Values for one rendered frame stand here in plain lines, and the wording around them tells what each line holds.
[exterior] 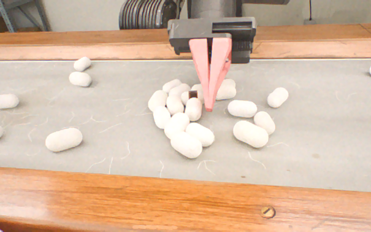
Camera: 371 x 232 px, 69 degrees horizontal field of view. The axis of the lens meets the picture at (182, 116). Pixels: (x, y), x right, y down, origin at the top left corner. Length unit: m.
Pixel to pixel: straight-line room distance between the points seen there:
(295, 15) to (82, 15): 1.84
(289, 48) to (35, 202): 0.43
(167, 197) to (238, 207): 0.05
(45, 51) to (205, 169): 0.44
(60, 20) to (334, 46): 2.63
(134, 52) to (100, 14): 2.19
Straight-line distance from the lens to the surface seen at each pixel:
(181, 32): 0.32
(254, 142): 0.28
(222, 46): 0.31
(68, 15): 2.86
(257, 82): 0.42
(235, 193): 0.22
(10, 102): 0.45
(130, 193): 0.23
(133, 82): 0.44
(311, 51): 0.52
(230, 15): 0.35
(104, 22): 2.71
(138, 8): 0.75
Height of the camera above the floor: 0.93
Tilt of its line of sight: 34 degrees down
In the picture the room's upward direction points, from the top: 5 degrees counter-clockwise
